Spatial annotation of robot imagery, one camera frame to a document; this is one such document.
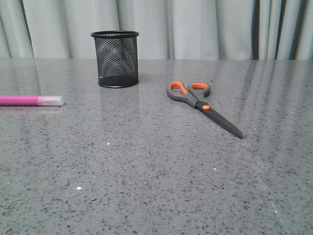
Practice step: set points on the grey orange scissors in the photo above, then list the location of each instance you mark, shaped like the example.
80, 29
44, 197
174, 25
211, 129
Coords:
195, 96

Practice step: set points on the pink highlighter pen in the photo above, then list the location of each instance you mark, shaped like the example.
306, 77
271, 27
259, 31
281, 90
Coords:
31, 100

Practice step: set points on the black mesh pen cup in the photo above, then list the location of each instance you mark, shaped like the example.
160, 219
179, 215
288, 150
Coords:
117, 60

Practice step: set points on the grey curtain backdrop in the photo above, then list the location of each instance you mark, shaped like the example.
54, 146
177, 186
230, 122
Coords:
168, 29

